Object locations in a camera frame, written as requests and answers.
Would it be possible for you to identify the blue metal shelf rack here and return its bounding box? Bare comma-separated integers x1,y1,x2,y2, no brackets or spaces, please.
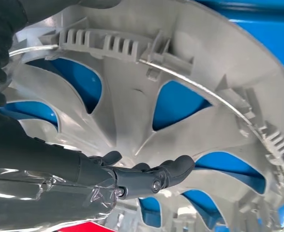
0,0,284,232

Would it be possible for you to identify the red barrier belt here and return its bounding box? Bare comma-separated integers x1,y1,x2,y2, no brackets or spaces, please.
56,221,117,232

